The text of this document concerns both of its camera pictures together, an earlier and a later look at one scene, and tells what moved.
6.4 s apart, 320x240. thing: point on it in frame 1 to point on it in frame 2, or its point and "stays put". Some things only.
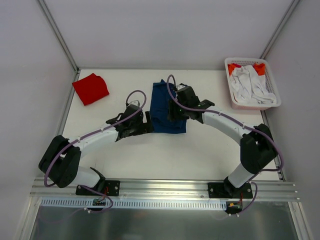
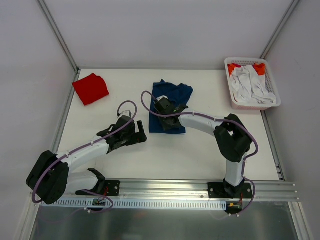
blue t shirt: x=159 y=119 stays put
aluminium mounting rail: x=167 y=189 stays put
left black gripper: x=145 y=122 to x=136 y=136
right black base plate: x=227 y=190 stays put
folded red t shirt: x=91 y=88 stays put
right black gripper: x=173 y=110 to x=169 y=123
